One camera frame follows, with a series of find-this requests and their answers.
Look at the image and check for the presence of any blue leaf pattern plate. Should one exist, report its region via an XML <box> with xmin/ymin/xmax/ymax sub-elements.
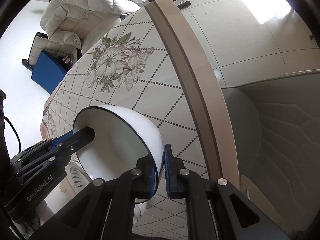
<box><xmin>65</xmin><ymin>160</ymin><xmax>92</xmax><ymax>193</ymax></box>

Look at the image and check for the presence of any white bowl black rim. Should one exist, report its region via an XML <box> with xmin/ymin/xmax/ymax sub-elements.
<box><xmin>72</xmin><ymin>105</ymin><xmax>165</xmax><ymax>204</ymax></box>

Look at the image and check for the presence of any blue mat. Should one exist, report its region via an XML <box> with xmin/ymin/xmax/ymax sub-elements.
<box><xmin>31</xmin><ymin>50</ymin><xmax>67</xmax><ymax>94</ymax></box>

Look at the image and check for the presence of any floral checked tablecloth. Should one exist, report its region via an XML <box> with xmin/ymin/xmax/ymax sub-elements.
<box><xmin>41</xmin><ymin>0</ymin><xmax>241</xmax><ymax>240</ymax></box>

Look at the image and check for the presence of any cream padded chair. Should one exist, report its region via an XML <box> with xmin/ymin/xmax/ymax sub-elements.
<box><xmin>222</xmin><ymin>70</ymin><xmax>319</xmax><ymax>239</ymax></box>

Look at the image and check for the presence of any white puffer jacket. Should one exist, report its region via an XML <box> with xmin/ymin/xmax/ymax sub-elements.
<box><xmin>40</xmin><ymin>0</ymin><xmax>146</xmax><ymax>51</ymax></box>

